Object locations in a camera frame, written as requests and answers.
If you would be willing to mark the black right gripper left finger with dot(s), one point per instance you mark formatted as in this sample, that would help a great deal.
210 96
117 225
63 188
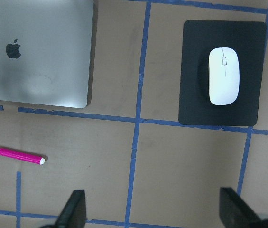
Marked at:
73 214

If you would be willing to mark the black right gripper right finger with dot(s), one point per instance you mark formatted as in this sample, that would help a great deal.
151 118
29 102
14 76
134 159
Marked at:
234 212

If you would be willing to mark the pink highlighter pen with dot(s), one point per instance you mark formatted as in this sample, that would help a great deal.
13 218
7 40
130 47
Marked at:
22 156

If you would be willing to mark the white computer mouse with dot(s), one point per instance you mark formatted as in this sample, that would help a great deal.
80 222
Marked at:
223 76

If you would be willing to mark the black mousepad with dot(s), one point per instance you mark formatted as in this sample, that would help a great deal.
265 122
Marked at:
248 39

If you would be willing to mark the silver laptop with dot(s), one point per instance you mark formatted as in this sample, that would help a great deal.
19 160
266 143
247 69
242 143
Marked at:
45 48

